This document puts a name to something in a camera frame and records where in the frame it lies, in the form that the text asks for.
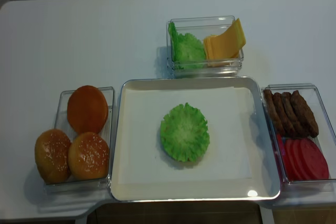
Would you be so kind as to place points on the sesame bun left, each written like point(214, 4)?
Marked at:
point(51, 156)

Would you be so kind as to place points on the sesame bun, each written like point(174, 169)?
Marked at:
point(88, 157)
point(51, 156)

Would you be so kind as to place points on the yellow cheese slice stack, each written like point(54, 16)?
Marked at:
point(225, 46)

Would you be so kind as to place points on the clear lettuce cheese container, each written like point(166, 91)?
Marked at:
point(202, 27)

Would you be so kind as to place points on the sesame bun right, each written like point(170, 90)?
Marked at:
point(88, 157)

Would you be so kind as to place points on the green lettuce leaf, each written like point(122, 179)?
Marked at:
point(184, 114)

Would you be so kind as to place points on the clear bun container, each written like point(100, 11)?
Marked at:
point(61, 123)

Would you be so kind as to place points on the plain brown bun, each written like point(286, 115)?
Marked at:
point(87, 110)

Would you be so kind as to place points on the green lettuce in container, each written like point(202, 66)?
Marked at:
point(188, 51)

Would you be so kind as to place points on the clear meat tomato container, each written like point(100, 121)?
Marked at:
point(325, 141)

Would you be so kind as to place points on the brown meat patty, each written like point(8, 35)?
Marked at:
point(304, 114)
point(268, 96)
point(286, 123)
point(300, 130)

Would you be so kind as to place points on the white paper sheet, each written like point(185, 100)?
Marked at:
point(227, 111)

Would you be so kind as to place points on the silver metal tray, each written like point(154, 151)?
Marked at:
point(264, 183)

